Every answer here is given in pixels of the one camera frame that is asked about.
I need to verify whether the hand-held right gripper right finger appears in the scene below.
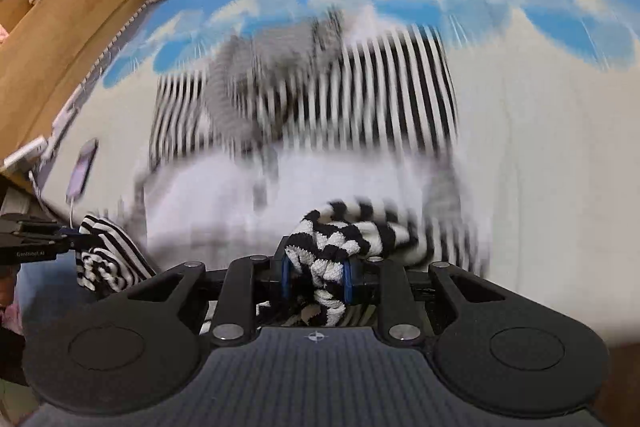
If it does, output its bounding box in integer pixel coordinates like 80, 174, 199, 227
342, 256, 531, 344

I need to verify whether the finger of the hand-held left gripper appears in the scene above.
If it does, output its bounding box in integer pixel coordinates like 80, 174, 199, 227
0, 214, 97, 253

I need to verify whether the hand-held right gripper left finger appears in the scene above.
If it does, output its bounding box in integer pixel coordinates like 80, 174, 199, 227
100, 252, 292, 346

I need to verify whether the white hoodie with striped sleeves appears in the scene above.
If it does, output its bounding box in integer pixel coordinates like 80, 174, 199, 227
75, 7, 493, 329

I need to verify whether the purple smartphone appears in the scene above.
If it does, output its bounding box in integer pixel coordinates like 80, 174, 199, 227
66, 137, 100, 198

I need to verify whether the white charger block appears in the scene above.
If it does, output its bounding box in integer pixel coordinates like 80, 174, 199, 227
0, 134, 52, 174

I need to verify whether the white charging cable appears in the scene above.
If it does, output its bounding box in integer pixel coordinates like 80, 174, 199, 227
27, 171, 83, 230

